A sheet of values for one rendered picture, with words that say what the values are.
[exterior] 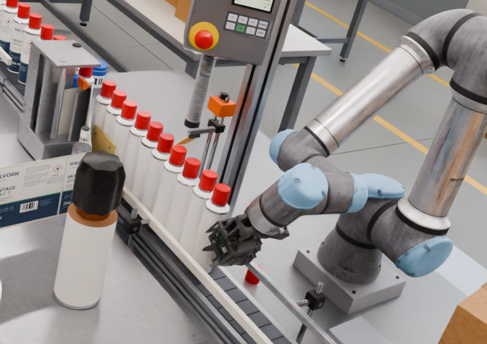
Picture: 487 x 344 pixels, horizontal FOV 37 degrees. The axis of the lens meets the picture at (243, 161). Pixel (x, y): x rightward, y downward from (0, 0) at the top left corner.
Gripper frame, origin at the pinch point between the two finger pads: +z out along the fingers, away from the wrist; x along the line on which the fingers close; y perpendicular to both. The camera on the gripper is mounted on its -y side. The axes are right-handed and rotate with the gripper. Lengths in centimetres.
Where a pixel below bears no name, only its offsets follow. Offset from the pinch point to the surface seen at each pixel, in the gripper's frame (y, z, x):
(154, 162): 3.1, 3.8, -25.2
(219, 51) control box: -4.3, -21.7, -36.2
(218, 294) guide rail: 4.7, -1.5, 7.4
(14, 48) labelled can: 3, 47, -86
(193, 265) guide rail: 4.7, 2.6, -0.6
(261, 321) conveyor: -1.7, -2.7, 15.4
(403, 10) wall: -534, 254, -270
